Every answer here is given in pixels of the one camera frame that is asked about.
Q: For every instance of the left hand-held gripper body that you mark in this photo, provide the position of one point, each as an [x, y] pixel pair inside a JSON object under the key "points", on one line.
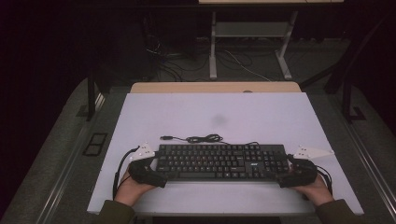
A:
{"points": [[141, 169]]}

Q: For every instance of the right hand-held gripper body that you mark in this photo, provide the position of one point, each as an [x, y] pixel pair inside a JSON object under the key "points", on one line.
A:
{"points": [[305, 171]]}

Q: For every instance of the black computer keyboard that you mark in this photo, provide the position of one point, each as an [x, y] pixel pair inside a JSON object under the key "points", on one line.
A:
{"points": [[218, 161]]}

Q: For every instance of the person's right hand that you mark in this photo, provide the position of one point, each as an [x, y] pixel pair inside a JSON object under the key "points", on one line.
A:
{"points": [[316, 191]]}

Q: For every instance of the person's left hand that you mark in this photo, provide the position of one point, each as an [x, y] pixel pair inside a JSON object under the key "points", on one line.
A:
{"points": [[132, 191]]}

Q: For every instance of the white board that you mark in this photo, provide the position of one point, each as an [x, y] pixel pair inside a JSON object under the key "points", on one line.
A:
{"points": [[186, 118]]}

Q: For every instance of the black metal stand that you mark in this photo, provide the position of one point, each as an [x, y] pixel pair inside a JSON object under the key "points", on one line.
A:
{"points": [[347, 99], [91, 99]]}

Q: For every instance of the black floor socket frame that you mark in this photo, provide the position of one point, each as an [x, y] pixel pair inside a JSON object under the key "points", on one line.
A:
{"points": [[85, 152]]}

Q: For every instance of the aluminium floor rail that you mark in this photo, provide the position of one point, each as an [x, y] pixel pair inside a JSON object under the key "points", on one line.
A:
{"points": [[68, 171], [367, 161]]}

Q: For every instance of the white metal desk frame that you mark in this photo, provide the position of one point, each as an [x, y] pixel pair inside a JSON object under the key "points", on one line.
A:
{"points": [[213, 46]]}

